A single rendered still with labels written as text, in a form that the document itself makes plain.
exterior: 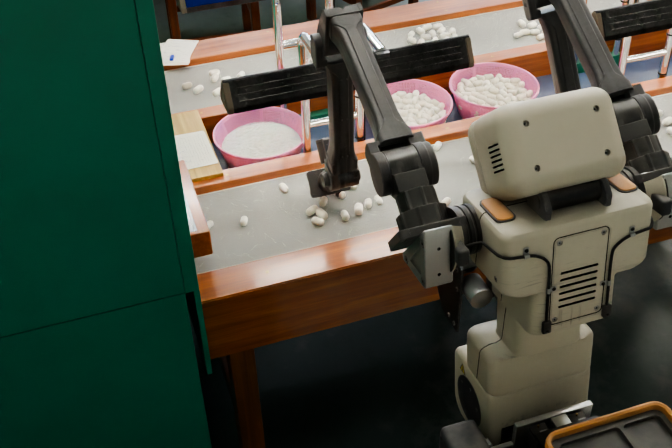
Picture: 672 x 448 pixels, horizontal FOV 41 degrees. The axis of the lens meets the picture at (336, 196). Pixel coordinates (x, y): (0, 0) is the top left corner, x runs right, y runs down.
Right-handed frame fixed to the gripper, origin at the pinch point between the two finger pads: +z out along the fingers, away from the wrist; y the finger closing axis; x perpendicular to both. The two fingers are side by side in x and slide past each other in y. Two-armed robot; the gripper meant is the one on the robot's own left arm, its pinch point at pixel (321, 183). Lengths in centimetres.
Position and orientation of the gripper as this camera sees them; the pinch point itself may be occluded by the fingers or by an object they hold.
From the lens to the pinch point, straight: 229.4
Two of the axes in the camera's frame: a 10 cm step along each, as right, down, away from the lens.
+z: -2.3, 0.6, 9.7
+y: -9.5, 2.0, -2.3
